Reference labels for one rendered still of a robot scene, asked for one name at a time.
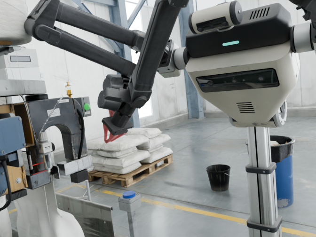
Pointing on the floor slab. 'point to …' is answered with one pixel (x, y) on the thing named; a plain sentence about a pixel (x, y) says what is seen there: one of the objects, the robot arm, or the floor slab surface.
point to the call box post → (132, 224)
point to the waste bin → (282, 168)
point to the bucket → (218, 177)
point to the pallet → (128, 178)
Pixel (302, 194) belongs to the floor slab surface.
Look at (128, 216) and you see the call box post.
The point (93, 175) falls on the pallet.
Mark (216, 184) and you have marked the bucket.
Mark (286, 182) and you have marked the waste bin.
